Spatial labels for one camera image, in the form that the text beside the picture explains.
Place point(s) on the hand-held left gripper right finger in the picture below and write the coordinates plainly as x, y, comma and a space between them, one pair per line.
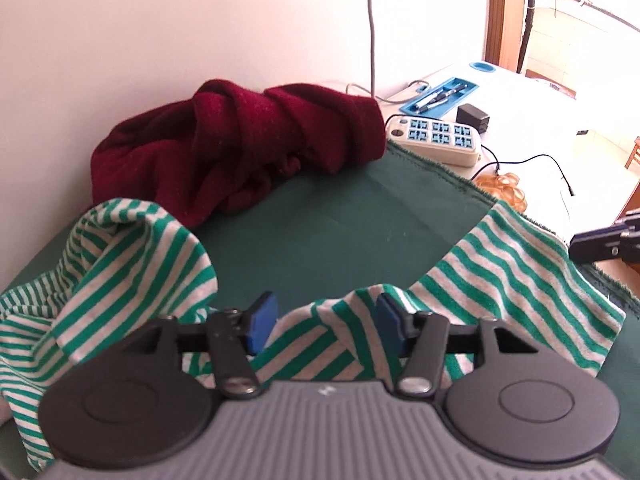
387, 317

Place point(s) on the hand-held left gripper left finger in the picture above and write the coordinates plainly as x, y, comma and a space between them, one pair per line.
262, 320

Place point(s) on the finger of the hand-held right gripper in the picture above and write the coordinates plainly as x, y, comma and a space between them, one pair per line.
597, 246

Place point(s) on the green striped shirt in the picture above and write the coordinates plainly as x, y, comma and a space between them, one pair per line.
500, 270

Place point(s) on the dark green table cover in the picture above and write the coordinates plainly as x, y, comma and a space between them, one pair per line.
350, 225

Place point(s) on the orange rubber bands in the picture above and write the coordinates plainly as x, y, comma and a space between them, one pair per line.
502, 187

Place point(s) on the white desk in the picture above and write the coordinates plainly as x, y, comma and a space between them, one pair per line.
545, 115

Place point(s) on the black power adapter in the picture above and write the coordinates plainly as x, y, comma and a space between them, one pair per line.
474, 117

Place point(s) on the dark red sweater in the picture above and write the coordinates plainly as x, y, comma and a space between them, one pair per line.
225, 145

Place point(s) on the white power strip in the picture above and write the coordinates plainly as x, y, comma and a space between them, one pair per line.
435, 140

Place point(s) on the blue round lid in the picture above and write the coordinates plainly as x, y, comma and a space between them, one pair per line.
483, 66

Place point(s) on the blue pen tray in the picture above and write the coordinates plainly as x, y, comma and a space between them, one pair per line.
440, 96

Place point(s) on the black pole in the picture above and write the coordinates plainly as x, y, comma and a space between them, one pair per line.
529, 15

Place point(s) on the wooden door frame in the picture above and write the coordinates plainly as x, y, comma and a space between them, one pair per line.
502, 10

